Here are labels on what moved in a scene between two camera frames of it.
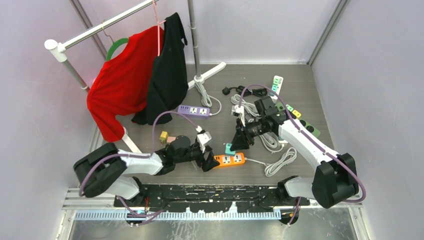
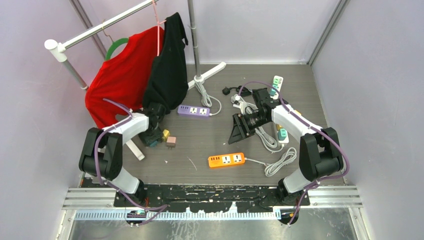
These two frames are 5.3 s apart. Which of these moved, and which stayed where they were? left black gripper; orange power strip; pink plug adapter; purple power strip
Moved: left black gripper
Stayed: pink plug adapter; orange power strip; purple power strip
